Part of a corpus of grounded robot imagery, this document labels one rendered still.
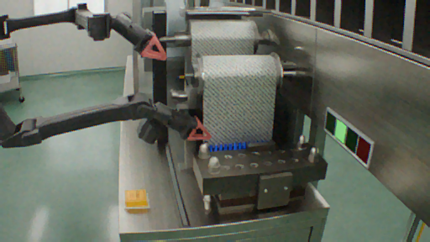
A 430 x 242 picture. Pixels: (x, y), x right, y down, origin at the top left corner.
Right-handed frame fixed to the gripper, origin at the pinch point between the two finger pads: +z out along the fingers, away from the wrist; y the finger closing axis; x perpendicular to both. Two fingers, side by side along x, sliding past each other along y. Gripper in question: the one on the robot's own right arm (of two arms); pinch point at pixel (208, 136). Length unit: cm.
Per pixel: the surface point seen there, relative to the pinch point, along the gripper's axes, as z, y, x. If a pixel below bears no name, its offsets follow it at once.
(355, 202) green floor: 172, -82, -23
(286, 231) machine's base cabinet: 29.3, 25.8, -10.1
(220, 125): 1.5, 0.3, 4.9
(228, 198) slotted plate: 8.3, 18.9, -9.3
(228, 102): -0.2, 0.3, 12.9
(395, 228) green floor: 183, -40, -16
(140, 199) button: -13.2, 12.6, -24.1
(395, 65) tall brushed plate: 9, 49, 46
